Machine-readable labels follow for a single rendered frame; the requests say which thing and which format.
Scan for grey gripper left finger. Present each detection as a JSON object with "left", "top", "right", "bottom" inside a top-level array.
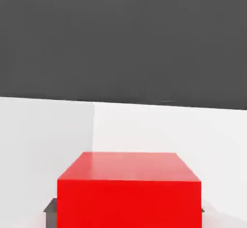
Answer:
[{"left": 32, "top": 197, "right": 58, "bottom": 228}]

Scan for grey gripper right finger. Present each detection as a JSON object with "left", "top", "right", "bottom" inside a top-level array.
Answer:
[{"left": 201, "top": 199, "right": 227, "bottom": 228}]

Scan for small red cube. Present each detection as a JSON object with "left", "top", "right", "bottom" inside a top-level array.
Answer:
[{"left": 56, "top": 151, "right": 202, "bottom": 228}]

